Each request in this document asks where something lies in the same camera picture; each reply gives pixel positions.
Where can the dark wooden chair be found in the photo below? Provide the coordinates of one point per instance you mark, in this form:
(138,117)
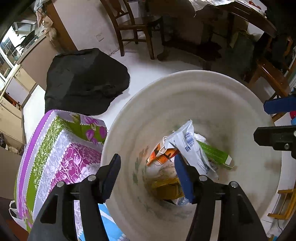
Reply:
(131,29)

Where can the white plastic bag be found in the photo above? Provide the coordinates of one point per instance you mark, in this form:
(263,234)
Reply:
(15,215)

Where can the colourful striped tablecloth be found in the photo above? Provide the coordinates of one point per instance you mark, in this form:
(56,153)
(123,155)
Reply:
(67,147)

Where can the yellow wooden stool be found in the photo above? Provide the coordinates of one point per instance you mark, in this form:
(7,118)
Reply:
(287,205)

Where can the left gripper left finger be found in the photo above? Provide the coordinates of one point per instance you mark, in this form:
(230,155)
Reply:
(56,221)

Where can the green white carton box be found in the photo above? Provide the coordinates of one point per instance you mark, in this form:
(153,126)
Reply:
(217,156)

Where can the dark wooden dining table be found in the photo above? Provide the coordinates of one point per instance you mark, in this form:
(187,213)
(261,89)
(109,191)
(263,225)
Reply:
(193,30)

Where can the gold foil wrapper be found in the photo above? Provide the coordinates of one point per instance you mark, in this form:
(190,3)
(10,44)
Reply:
(167,189)

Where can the orange cardboard box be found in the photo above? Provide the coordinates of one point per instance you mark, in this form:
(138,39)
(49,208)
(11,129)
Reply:
(160,155)

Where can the beige kitchen cabinets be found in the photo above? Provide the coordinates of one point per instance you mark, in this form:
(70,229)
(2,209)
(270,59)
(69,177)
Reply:
(30,72)

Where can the white blue wet-wipes packet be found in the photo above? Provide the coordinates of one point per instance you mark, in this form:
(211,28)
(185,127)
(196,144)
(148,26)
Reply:
(183,139)

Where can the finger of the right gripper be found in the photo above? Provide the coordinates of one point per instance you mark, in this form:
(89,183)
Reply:
(280,138)
(281,105)

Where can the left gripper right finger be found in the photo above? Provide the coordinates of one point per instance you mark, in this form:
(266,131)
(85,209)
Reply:
(238,219)

